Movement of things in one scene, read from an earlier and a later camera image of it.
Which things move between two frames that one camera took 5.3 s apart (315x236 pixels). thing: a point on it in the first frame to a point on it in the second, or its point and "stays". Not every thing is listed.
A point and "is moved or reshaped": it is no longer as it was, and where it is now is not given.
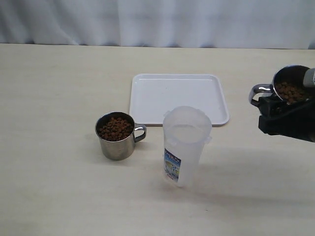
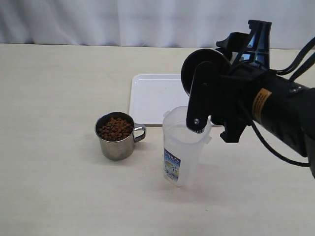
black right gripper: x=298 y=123 to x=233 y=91
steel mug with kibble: x=289 y=84 is moved or reshaped
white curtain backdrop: x=249 y=24 stays
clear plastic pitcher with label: x=185 y=132 stays
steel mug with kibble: x=118 y=133 stays
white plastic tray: x=152 y=95 stays
